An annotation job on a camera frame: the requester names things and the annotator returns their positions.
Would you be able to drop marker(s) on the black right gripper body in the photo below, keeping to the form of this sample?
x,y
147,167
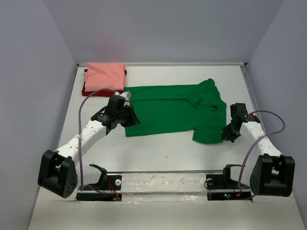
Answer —
x,y
230,133

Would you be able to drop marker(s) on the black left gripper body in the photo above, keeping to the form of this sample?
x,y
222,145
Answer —
x,y
126,117

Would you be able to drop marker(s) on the green t-shirt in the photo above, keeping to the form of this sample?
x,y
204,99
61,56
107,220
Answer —
x,y
178,108

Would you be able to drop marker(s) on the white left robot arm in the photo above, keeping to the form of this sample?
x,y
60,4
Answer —
x,y
61,171

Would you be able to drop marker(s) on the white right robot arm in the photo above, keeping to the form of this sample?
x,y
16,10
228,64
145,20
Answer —
x,y
265,170

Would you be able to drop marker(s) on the pink folded t-shirt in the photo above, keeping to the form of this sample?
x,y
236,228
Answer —
x,y
105,76

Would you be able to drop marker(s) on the dark red folded t-shirt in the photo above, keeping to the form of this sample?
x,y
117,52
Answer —
x,y
101,93

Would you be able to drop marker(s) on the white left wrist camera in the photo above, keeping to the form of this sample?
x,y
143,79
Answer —
x,y
126,95

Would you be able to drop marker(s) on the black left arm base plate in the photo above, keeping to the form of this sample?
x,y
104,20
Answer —
x,y
109,191

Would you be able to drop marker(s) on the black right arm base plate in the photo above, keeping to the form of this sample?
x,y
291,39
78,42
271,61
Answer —
x,y
221,189

